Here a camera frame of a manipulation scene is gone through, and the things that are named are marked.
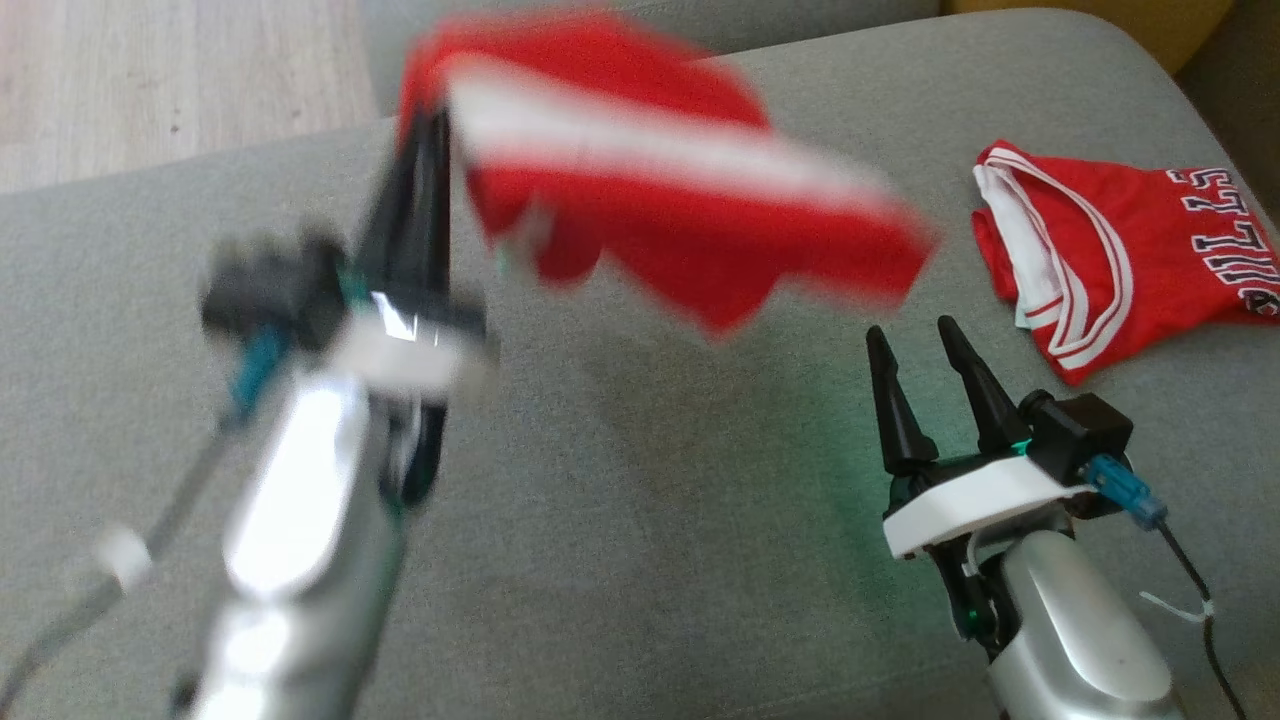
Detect blue camera connector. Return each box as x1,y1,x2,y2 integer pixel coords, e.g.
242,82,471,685
1085,455,1170,532
228,325,293,419

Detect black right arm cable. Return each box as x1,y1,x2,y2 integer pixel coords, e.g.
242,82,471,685
1150,520,1251,720

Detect white right cable tie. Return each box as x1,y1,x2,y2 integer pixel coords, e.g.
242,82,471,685
1140,590,1217,627

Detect blue right camera connector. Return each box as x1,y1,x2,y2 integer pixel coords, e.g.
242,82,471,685
1085,455,1170,532

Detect red shorts with white stripe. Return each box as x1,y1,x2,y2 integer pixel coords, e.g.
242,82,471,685
395,10,937,337

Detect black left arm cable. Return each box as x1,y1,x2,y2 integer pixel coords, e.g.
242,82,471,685
0,405,246,706

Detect white left cable tie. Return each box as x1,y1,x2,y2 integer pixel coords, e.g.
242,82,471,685
94,528,153,593

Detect blue left camera connector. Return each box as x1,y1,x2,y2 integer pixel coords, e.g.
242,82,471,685
228,325,293,419

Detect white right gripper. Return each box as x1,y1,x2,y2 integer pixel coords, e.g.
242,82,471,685
865,316,1097,652

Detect small grey sofa cushion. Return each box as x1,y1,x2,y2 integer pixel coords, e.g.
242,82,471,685
360,0,943,61

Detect red jersey with white trim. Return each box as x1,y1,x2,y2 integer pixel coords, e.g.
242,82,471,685
970,138,1280,387

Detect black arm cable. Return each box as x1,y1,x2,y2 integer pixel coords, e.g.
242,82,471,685
0,405,246,706
1150,520,1251,720

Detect large grey sofa seat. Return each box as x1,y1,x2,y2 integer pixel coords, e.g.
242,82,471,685
0,8,1280,720

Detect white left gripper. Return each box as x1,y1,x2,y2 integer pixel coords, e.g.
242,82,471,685
328,110,499,507

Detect white cable tie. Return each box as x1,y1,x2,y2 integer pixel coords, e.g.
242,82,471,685
94,528,153,593
1140,590,1217,627

